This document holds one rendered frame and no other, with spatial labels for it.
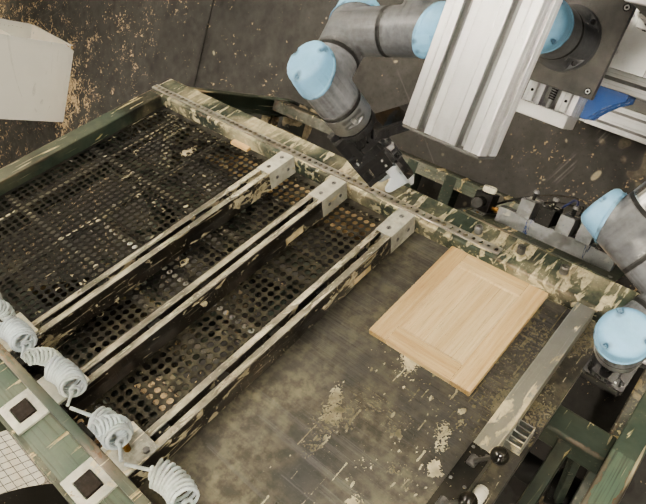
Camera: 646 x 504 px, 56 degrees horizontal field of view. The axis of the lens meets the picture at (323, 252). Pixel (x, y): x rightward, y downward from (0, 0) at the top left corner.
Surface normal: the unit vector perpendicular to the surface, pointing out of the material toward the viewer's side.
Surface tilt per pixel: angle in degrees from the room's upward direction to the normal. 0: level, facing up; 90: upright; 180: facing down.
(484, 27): 0
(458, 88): 0
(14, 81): 90
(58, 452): 60
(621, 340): 28
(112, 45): 0
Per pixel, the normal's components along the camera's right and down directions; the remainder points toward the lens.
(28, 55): 0.74, 0.45
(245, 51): -0.60, 0.12
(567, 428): -0.07, -0.71
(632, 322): -0.39, -0.30
